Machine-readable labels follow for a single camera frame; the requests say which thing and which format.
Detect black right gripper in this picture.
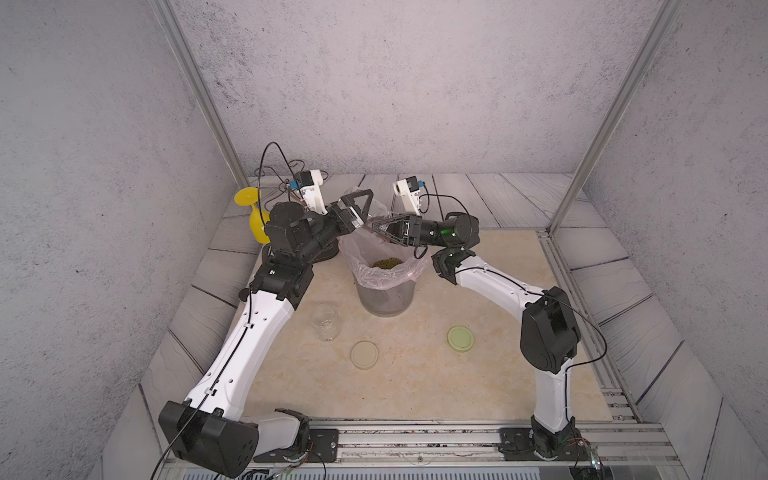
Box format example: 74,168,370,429
365,218,450,255

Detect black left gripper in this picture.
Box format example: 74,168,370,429
293,189,370,270

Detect grey bin with plastic liner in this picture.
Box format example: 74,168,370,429
339,229,431,317

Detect glass jar with beige lid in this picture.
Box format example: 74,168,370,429
311,303,341,341

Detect green jar lid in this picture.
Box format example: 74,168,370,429
447,325,475,353

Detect glass jar with green lid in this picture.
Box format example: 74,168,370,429
339,188,392,232

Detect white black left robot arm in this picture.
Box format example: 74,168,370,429
158,189,374,478

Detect pile of green mung beans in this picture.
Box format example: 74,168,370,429
372,257,403,270

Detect dark metal scroll stand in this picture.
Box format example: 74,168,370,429
254,165,339,263

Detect yellow plastic goblet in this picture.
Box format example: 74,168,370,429
234,187,270,245

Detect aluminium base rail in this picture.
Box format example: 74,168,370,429
239,388,687,479

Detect left aluminium frame post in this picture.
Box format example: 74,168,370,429
149,0,249,188

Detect aluminium frame post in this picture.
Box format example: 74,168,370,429
546,0,683,238
149,0,249,188

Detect right aluminium frame post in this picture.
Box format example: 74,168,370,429
546,0,683,238

